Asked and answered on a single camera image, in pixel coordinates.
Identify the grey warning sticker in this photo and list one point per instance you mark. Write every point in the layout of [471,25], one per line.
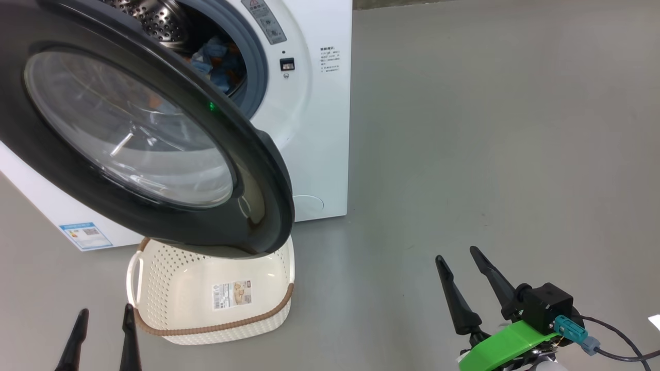
[268,23]

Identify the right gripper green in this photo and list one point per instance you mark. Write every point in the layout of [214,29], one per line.
[505,348]

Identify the black round glass washer door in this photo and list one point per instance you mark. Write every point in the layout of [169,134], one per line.
[247,170]

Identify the cream perforated laundry basket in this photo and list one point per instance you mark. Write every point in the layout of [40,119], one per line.
[170,293]

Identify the paper basket product sticker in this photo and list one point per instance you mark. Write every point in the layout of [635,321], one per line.
[232,294]

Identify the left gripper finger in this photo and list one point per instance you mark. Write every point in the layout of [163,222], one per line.
[75,345]
[130,340]

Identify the blue energy label sticker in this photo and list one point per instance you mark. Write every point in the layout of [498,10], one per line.
[85,236]

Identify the white paper scrap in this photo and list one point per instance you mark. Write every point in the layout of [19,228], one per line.
[655,322]

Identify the steel washer drum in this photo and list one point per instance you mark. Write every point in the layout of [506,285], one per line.
[154,20]

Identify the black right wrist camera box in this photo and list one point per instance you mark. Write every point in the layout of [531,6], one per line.
[546,306]

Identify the white front-load washing machine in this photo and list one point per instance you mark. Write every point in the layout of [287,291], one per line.
[319,144]

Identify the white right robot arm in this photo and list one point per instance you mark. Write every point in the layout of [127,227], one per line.
[547,367]

